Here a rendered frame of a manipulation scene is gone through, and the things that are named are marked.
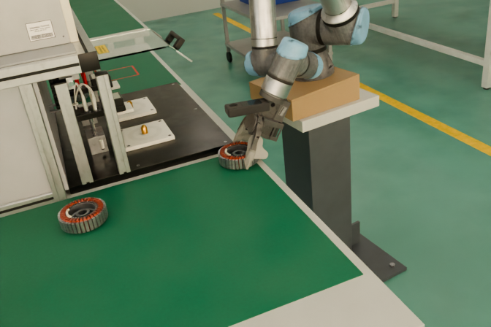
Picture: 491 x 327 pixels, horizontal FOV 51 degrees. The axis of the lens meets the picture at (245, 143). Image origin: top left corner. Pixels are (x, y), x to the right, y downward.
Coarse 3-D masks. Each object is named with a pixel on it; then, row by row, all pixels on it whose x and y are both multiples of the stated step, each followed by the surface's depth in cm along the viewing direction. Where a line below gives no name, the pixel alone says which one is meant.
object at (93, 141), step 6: (90, 132) 154; (96, 132) 153; (102, 132) 153; (90, 138) 150; (96, 138) 150; (102, 138) 151; (90, 144) 150; (96, 144) 151; (96, 150) 152; (102, 150) 152; (108, 150) 153
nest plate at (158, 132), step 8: (160, 120) 167; (128, 128) 164; (136, 128) 163; (152, 128) 162; (160, 128) 161; (168, 128) 160; (128, 136) 158; (136, 136) 157; (144, 136) 157; (152, 136) 156; (160, 136) 156; (168, 136) 155; (128, 144) 153; (136, 144) 153; (144, 144) 153; (152, 144) 154
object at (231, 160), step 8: (232, 144) 146; (240, 144) 145; (224, 152) 142; (232, 152) 145; (240, 152) 143; (224, 160) 138; (232, 160) 137; (240, 160) 137; (256, 160) 140; (232, 168) 139; (240, 168) 138
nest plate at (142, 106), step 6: (126, 102) 185; (132, 102) 185; (138, 102) 184; (144, 102) 183; (150, 102) 183; (138, 108) 179; (144, 108) 178; (150, 108) 178; (126, 114) 175; (132, 114) 174; (138, 114) 174; (144, 114) 175; (150, 114) 176; (120, 120) 172
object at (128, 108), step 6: (114, 96) 151; (120, 96) 150; (120, 102) 150; (90, 108) 151; (102, 108) 148; (120, 108) 150; (126, 108) 152; (132, 108) 152; (84, 114) 147; (90, 114) 147; (96, 114) 148; (102, 114) 149; (120, 114) 151; (78, 120) 147; (90, 120) 149
